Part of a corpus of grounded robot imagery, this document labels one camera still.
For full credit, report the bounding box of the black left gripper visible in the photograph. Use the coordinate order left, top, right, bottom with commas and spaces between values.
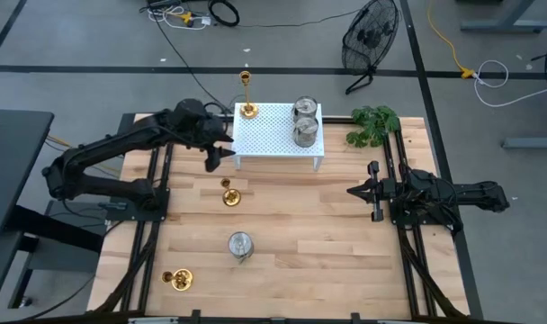
194, 112, 236, 174

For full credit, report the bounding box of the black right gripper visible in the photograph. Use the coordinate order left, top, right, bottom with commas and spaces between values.
347, 160, 397, 222

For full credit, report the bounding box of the tall brass candlestick holder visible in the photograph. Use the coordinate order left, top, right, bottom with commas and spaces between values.
238, 70, 260, 120

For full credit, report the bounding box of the short brass candlestick holder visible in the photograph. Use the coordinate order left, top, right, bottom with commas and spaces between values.
160, 267, 195, 293
220, 177, 243, 208

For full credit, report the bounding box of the silver scented candle tin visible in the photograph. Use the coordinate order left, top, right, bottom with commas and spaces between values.
292, 94, 319, 122
292, 115, 320, 149
227, 230, 256, 266

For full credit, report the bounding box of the white perforated metal shelf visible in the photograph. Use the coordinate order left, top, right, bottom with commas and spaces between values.
229, 102, 325, 172

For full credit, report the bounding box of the green potted plant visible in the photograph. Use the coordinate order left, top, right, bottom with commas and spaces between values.
345, 105, 401, 149

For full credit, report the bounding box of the black power strip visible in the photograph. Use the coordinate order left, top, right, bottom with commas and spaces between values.
146, 0, 185, 10

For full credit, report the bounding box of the black floor fan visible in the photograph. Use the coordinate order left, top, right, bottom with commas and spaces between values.
340, 0, 400, 96

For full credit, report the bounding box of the grey desk foot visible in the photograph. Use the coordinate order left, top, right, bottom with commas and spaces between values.
501, 136, 547, 151

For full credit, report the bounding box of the dark grey desk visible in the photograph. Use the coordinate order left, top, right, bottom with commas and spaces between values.
0, 109, 106, 316

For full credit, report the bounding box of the grey desk leg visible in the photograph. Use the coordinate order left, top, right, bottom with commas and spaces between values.
460, 0, 547, 34

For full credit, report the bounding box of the black aluminium table frame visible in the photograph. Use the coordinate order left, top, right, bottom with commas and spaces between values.
87, 114, 471, 324

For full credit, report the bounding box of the long black floor cable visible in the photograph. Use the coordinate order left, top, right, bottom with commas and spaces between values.
149, 8, 211, 103

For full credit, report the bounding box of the black coiled cable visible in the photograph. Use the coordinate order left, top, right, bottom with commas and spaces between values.
208, 0, 241, 28

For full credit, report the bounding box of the white tangled cable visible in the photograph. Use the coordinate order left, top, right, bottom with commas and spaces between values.
146, 5, 202, 31

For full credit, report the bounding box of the thin black floor cable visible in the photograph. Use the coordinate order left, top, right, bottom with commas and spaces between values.
237, 8, 363, 29

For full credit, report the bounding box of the yellow extension cable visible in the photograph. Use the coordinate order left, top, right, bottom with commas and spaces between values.
426, 0, 477, 80

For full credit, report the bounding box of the white power cable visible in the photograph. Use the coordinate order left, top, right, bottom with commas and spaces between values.
473, 58, 547, 108

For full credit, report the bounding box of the black cable bundle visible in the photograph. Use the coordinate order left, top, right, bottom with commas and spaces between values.
530, 41, 547, 86

